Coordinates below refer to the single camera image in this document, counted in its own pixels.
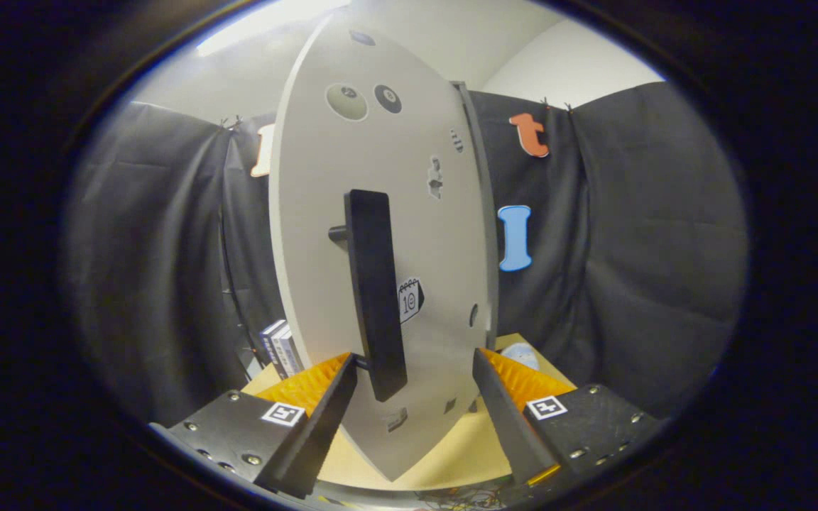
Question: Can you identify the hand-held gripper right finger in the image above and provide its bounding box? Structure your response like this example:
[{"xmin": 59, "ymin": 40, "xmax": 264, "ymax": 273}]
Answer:
[{"xmin": 472, "ymin": 348, "xmax": 665, "ymax": 487}]

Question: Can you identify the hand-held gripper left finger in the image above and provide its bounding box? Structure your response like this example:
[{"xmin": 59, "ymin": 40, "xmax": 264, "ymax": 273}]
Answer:
[{"xmin": 150, "ymin": 353, "xmax": 359, "ymax": 499}]

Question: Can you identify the black backdrop cloth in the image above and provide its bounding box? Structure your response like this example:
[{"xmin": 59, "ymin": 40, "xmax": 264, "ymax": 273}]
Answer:
[{"xmin": 61, "ymin": 80, "xmax": 749, "ymax": 427}]

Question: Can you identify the grey cabinet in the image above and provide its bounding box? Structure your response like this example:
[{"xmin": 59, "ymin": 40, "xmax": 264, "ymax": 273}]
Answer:
[{"xmin": 452, "ymin": 80, "xmax": 501, "ymax": 334}]

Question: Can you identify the white cabinet door black handle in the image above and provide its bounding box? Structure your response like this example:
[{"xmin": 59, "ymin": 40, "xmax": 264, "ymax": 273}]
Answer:
[{"xmin": 269, "ymin": 11, "xmax": 498, "ymax": 483}]

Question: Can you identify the white blue round object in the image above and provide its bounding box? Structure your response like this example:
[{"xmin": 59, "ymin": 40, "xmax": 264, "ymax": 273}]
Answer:
[{"xmin": 500, "ymin": 343, "xmax": 541, "ymax": 371}]

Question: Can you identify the black cable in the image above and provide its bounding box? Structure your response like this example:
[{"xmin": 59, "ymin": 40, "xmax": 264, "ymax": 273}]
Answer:
[{"xmin": 221, "ymin": 220, "xmax": 262, "ymax": 371}]

